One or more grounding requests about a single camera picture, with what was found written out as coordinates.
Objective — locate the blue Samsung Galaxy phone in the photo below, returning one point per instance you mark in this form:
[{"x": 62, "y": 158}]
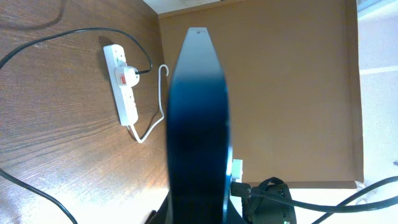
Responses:
[{"x": 199, "y": 152}]

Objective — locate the white USB charger adapter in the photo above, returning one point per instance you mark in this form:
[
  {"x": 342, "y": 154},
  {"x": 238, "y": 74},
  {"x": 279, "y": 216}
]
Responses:
[{"x": 126, "y": 77}]

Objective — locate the brown board panel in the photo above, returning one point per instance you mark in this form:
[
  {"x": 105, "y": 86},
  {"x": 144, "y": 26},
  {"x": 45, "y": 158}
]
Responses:
[{"x": 294, "y": 90}]

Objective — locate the white power strip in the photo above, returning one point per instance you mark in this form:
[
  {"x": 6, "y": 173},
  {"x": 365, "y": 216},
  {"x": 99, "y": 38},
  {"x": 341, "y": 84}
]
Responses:
[{"x": 124, "y": 97}]

